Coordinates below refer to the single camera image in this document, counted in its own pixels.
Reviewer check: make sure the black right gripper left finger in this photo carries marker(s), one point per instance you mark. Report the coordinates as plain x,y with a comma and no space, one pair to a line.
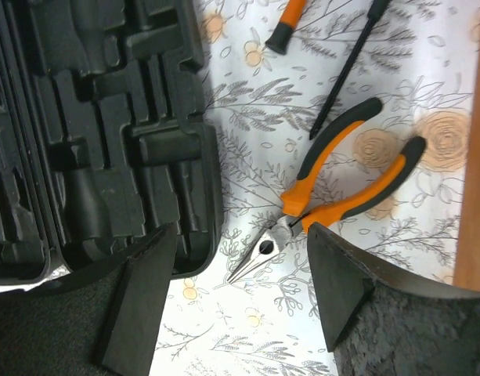
129,336

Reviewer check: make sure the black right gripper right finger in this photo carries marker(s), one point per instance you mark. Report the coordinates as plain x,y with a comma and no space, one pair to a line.
345,277

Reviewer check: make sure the dark green tool case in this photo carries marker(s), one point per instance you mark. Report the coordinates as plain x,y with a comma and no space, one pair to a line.
102,135

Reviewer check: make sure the floral table mat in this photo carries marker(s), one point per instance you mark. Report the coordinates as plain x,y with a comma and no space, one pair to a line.
421,60

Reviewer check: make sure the small black orange screwdriver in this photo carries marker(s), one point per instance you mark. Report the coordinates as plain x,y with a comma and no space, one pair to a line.
281,35

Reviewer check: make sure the orange handled long screwdriver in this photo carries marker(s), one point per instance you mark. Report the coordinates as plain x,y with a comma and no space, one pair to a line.
376,11

